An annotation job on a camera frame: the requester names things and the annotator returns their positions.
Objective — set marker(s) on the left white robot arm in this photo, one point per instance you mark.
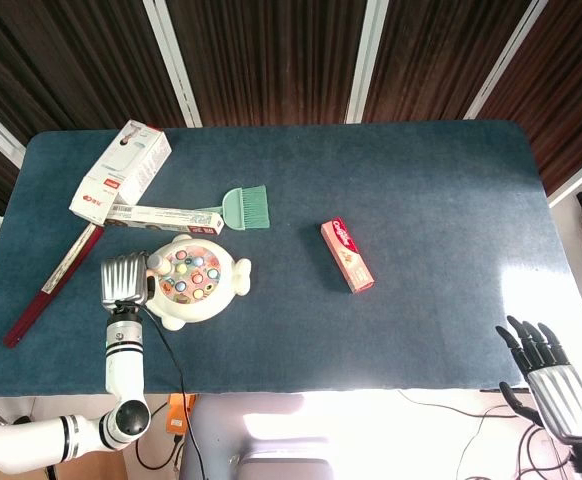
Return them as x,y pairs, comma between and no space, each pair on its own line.
116,395

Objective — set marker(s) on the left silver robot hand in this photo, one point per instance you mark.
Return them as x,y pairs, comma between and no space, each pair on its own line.
118,277

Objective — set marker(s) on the small wooden toy mallet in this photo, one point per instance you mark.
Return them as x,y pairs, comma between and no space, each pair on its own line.
160,264

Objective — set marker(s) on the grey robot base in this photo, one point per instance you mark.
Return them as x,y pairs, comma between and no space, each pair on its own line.
271,450

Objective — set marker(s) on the pink toothpaste box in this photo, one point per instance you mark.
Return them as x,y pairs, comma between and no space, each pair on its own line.
347,254

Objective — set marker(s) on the large white product box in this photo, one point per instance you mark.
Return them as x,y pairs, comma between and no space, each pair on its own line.
121,172

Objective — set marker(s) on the long white printed box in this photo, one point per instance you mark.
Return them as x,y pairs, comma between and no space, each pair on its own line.
163,220

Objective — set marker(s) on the orange tool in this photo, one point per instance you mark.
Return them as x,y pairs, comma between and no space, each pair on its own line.
177,412

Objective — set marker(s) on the blue table cloth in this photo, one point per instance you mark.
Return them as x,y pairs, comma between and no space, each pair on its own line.
291,260

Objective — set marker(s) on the long dark red box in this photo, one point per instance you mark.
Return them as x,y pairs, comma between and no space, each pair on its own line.
53,286

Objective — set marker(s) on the green silicone brush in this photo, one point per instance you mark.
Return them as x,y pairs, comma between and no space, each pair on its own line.
243,207

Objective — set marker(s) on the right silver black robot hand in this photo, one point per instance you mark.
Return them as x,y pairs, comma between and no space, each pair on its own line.
553,380

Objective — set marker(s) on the white whack-a-mole toy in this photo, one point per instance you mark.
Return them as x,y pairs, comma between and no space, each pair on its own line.
196,282

